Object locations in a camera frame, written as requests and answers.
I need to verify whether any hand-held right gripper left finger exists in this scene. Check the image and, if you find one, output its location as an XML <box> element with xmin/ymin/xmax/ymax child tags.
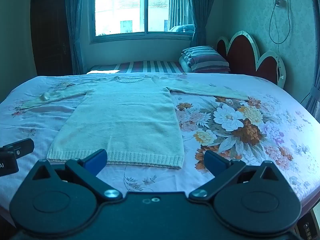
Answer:
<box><xmin>30</xmin><ymin>149</ymin><xmax>123</xmax><ymax>202</ymax></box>

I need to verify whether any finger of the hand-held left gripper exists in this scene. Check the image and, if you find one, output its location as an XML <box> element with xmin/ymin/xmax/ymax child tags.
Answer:
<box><xmin>0</xmin><ymin>138</ymin><xmax>35</xmax><ymax>159</ymax></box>

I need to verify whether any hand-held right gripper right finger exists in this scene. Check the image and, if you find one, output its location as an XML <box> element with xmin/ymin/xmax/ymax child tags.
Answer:
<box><xmin>188</xmin><ymin>150</ymin><xmax>282</xmax><ymax>201</ymax></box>

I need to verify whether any white knit sweater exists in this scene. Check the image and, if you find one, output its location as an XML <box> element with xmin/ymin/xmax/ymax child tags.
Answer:
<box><xmin>20</xmin><ymin>74</ymin><xmax>250</xmax><ymax>170</ymax></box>

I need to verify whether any floral bed sheet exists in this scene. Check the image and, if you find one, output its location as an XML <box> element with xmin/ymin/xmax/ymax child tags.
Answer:
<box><xmin>0</xmin><ymin>72</ymin><xmax>320</xmax><ymax>211</ymax></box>

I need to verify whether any folded white quilt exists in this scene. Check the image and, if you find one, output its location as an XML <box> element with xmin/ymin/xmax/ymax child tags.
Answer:
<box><xmin>178</xmin><ymin>55</ymin><xmax>198</xmax><ymax>73</ymax></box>

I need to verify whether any striped pillow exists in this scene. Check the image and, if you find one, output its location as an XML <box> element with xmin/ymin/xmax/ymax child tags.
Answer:
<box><xmin>181</xmin><ymin>46</ymin><xmax>231</xmax><ymax>74</ymax></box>

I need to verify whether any red scalloped headboard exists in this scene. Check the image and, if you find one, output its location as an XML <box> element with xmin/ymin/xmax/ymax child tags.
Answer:
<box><xmin>216</xmin><ymin>30</ymin><xmax>286</xmax><ymax>89</ymax></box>

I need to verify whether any striped bed sheet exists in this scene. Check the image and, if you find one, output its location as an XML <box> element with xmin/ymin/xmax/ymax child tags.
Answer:
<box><xmin>119</xmin><ymin>60</ymin><xmax>187</xmax><ymax>74</ymax></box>

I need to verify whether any grey device with buttons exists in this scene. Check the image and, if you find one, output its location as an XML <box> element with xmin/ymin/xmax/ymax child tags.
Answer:
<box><xmin>294</xmin><ymin>209</ymin><xmax>318</xmax><ymax>240</ymax></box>

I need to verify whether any dark wooden wardrobe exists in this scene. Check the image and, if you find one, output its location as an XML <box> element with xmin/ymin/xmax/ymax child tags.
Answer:
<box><xmin>30</xmin><ymin>0</ymin><xmax>73</xmax><ymax>77</ymax></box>

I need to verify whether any blue curtain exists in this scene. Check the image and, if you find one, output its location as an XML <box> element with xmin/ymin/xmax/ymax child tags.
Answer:
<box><xmin>64</xmin><ymin>0</ymin><xmax>92</xmax><ymax>75</ymax></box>
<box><xmin>186</xmin><ymin>0</ymin><xmax>208</xmax><ymax>47</ymax></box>

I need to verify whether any window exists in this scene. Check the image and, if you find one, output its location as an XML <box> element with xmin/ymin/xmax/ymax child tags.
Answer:
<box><xmin>90</xmin><ymin>0</ymin><xmax>196</xmax><ymax>44</ymax></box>

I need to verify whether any sheer grey curtain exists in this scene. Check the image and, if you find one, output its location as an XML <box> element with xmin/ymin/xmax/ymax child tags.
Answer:
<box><xmin>169</xmin><ymin>0</ymin><xmax>194</xmax><ymax>32</ymax></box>

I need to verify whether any white charger cable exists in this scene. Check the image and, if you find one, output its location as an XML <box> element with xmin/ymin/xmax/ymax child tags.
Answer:
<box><xmin>269</xmin><ymin>0</ymin><xmax>292</xmax><ymax>80</ymax></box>

